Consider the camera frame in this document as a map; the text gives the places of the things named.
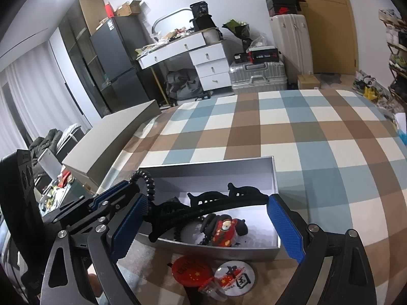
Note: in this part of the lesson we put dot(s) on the white suitcase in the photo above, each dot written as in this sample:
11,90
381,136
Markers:
291,44

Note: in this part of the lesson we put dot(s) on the yellow and black sneakers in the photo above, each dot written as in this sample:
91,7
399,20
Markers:
368,85

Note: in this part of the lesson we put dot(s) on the person's left hand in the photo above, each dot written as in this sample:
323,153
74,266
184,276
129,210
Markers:
93,285

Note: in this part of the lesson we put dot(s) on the white curtain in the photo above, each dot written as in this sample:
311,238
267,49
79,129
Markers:
25,101

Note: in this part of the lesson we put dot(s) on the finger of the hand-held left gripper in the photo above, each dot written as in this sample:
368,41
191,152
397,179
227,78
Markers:
116,193
82,214

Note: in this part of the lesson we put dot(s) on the black refrigerator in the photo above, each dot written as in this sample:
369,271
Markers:
117,60

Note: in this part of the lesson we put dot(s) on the dark duffel bag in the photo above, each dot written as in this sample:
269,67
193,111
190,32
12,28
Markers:
184,85

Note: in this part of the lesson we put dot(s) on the small cardboard box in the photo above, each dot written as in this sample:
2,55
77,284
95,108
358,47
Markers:
308,82

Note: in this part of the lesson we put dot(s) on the small black box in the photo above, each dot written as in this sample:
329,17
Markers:
241,58

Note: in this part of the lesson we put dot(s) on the wooden broom stick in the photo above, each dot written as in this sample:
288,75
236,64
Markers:
160,85

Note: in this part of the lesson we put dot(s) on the red black figurine toy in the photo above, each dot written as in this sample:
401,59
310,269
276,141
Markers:
222,230

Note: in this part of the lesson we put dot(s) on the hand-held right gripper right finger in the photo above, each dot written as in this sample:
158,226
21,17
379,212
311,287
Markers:
286,228

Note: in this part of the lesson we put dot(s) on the dark jacket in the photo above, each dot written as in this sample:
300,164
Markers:
46,146

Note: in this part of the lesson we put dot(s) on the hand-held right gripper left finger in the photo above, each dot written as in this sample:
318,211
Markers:
130,225

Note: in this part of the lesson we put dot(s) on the small black hair claw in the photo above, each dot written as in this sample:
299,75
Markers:
206,198

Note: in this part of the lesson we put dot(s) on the clear packaged badge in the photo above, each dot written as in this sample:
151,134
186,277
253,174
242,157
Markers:
214,289

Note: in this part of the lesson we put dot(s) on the large black hair claw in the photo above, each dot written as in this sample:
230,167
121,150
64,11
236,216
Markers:
170,211

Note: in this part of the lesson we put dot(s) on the pile of papers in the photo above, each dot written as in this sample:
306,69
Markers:
165,43

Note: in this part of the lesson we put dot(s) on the checkered blanket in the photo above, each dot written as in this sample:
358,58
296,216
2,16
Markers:
318,165

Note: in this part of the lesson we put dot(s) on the wooden door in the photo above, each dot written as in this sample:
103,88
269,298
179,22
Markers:
327,22

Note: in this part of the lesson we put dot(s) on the white round badge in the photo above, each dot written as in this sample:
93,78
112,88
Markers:
235,276

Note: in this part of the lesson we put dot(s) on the grey bedside cabinet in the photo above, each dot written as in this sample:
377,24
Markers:
111,133

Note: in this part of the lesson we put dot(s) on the white ribbed canister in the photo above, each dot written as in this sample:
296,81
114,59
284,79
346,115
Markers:
212,35

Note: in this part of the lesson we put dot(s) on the metal shoe rack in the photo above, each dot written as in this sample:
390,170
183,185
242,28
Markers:
397,70

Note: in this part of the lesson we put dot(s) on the white dressing table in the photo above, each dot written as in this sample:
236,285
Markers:
210,66

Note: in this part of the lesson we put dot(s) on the silver cardboard box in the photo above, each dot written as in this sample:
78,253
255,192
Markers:
222,251

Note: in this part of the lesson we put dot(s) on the red round badge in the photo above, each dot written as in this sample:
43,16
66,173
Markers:
190,270

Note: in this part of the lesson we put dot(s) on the group of sneakers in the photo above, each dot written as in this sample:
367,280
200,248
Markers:
397,35

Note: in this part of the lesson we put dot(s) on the open cardboard box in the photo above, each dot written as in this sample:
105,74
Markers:
128,8

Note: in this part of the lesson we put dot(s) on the oval mirror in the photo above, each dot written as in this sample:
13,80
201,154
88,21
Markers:
171,22

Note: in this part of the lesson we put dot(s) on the black and red shoe box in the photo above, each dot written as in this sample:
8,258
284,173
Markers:
264,55

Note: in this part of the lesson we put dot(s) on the dark wrapped flower bouquet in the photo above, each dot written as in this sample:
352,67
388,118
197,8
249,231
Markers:
238,31

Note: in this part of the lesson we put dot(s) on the dark glass door cabinet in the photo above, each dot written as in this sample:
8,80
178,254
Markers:
79,60

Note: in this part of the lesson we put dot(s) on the black shoe box red print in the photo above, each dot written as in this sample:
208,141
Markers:
284,10

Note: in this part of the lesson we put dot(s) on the silver suitcase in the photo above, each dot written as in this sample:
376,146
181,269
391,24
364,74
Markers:
257,78

